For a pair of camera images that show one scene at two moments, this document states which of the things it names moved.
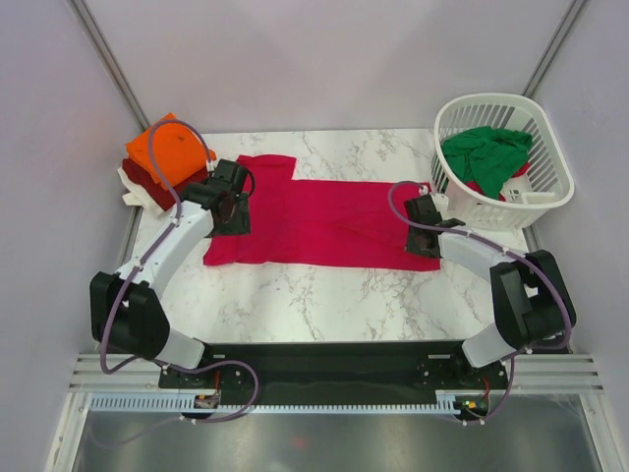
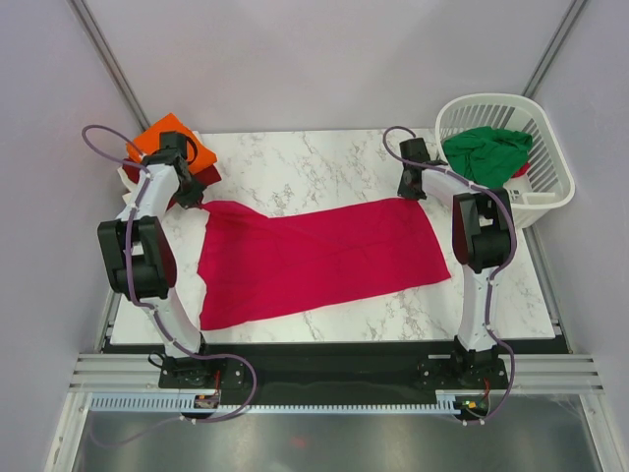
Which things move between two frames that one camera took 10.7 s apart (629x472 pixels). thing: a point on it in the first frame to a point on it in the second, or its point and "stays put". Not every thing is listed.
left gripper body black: (235, 210) to (188, 187)
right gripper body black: (411, 227) to (403, 181)
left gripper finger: (236, 226) to (193, 201)
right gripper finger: (423, 242) to (413, 193)
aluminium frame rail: (539, 371) stays put
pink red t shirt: (312, 222) to (254, 266)
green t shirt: (486, 156) stays put
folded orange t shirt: (180, 151) stays put
